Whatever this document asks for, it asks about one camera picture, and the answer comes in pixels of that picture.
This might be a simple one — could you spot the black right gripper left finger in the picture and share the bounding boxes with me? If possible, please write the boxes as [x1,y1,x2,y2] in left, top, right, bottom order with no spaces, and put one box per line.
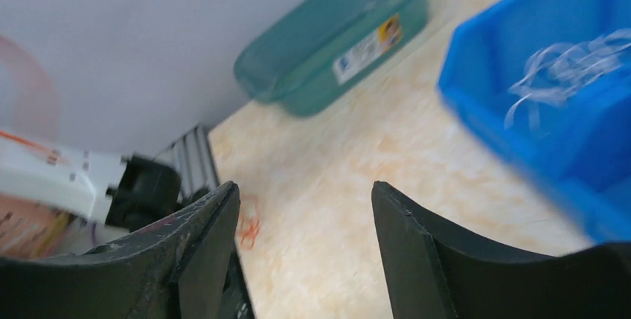
[1,181,240,318]

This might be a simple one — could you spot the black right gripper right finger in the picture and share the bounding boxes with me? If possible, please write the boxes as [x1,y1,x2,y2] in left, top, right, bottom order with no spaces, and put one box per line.
[371,181,630,318]

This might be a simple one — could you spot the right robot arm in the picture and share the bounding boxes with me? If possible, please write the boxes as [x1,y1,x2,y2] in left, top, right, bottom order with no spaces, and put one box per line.
[1,133,630,318]

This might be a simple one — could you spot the pink perforated basket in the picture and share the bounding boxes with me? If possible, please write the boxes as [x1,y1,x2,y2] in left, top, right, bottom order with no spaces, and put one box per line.
[1,194,71,260]

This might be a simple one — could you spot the blue plastic compartment bin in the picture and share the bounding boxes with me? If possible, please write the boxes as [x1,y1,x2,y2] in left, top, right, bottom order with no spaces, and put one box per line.
[438,0,630,242]

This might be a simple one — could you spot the teal plastic basin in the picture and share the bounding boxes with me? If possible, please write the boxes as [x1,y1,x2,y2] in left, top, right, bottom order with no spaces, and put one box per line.
[233,0,429,117]

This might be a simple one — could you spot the aluminium frame rail left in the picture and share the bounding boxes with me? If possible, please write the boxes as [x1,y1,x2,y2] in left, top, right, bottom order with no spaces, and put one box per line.
[155,123,220,207]

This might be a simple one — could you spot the white cables in bin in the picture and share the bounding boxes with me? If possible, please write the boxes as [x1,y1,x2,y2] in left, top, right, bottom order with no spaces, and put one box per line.
[503,28,631,133]

